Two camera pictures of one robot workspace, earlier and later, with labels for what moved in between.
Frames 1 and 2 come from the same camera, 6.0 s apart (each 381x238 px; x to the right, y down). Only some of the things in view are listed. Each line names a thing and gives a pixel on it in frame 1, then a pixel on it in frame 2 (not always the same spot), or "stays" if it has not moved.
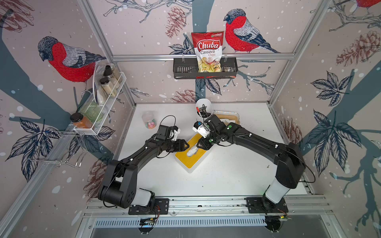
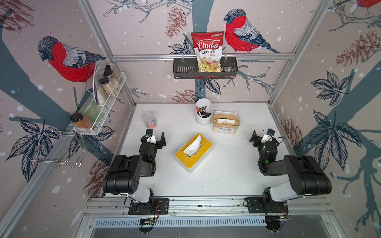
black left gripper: (180, 146) → (158, 143)
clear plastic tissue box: (226, 117) stays
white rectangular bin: (196, 165) stays
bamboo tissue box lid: (228, 117) stays
